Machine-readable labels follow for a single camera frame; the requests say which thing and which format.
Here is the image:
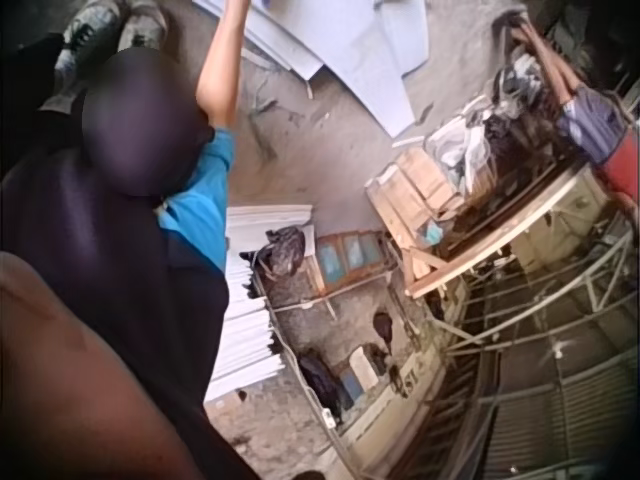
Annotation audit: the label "white and blue board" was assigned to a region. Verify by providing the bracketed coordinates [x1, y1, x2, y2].
[343, 347, 382, 404]

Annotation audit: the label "stack of white sheets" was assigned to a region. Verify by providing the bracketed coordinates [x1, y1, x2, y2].
[203, 203, 317, 404]

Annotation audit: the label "wooden table with crates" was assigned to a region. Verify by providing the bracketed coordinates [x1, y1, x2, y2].
[364, 145, 591, 301]

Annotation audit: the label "person's legs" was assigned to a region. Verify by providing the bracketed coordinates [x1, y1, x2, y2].
[38, 0, 169, 114]

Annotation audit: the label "heap of clothes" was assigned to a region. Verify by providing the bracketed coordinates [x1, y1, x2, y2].
[424, 49, 561, 201]

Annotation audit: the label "black plastic bag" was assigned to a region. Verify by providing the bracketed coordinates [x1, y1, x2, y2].
[238, 224, 307, 280]

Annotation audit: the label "wooden crate with blue panels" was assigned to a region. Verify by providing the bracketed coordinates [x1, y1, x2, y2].
[305, 228, 399, 297]

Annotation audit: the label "metal frame with corrugated roof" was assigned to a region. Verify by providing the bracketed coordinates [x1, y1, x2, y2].
[329, 164, 640, 480]

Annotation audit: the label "black hanging garment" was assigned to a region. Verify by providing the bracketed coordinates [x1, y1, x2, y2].
[298, 348, 357, 426]

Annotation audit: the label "heap of large white sheets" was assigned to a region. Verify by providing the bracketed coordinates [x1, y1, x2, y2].
[192, 0, 432, 140]

